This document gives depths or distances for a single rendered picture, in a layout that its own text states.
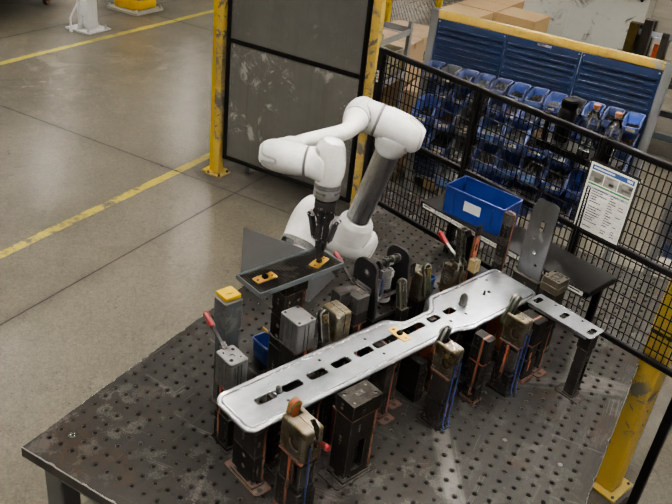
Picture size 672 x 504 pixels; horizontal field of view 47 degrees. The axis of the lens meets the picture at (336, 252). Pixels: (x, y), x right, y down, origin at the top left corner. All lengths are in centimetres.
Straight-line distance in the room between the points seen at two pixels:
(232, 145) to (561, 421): 362
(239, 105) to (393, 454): 355
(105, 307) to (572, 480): 273
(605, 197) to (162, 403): 188
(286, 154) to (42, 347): 213
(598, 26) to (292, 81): 492
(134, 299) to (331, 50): 202
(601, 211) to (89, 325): 267
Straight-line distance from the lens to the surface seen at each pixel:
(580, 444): 295
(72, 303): 456
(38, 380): 406
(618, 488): 390
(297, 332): 251
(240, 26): 556
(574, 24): 957
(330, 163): 250
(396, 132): 300
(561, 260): 333
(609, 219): 328
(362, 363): 255
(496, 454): 280
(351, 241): 333
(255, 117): 565
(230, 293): 253
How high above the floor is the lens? 258
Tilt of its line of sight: 30 degrees down
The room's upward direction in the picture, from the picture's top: 7 degrees clockwise
